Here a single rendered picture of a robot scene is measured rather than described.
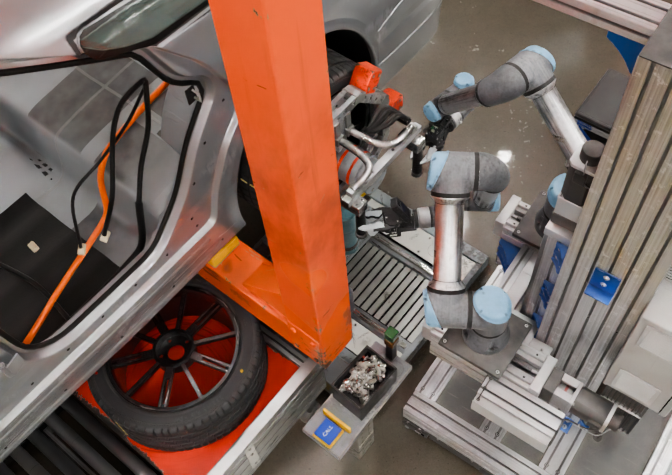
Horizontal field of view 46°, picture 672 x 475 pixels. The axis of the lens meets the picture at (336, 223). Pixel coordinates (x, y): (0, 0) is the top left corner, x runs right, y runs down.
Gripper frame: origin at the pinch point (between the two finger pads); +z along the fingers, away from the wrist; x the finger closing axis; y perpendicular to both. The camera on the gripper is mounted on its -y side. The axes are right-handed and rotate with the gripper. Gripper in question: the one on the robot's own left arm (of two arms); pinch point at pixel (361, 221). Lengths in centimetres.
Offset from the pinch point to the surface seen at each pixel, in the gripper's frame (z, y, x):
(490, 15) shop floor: -93, 83, 182
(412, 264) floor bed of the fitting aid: -24, 76, 24
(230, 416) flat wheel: 55, 42, -50
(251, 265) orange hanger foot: 41.3, 15.0, -3.6
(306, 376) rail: 26, 44, -37
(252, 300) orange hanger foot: 41.7, 15.6, -17.7
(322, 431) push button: 22, 35, -62
